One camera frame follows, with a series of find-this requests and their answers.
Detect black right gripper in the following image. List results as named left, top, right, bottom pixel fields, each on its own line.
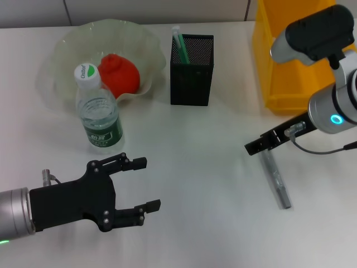
left=244, top=111, right=319, bottom=156

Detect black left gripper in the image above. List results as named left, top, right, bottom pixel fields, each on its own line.
left=29, top=152, right=162, bottom=233

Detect clear green-label water bottle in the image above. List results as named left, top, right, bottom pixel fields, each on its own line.
left=74, top=63, right=126, bottom=155

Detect orange fruit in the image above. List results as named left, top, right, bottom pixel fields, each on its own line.
left=97, top=54, right=140, bottom=99

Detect green utility knife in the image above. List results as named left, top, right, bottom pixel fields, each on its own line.
left=172, top=26, right=191, bottom=65

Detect grey metal pen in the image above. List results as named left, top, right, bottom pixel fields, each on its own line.
left=262, top=149, right=292, bottom=210

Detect black mesh pen holder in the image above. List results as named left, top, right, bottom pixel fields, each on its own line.
left=170, top=33, right=215, bottom=106

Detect pale green glass fruit plate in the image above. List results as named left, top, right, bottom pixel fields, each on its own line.
left=37, top=18, right=167, bottom=109

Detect yellow plastic bin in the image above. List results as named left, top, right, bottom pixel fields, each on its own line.
left=252, top=0, right=357, bottom=114

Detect right arm cable with plug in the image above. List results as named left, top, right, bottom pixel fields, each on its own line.
left=284, top=121, right=357, bottom=154

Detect arm cable with plug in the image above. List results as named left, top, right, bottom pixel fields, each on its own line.
left=41, top=169, right=62, bottom=186
left=284, top=121, right=357, bottom=154

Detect left arm cable with plug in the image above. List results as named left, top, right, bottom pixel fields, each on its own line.
left=41, top=169, right=62, bottom=186

